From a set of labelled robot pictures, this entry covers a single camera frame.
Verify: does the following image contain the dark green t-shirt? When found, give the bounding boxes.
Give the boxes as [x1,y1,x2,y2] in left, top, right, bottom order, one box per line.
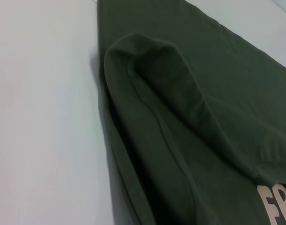
[96,0,286,225]

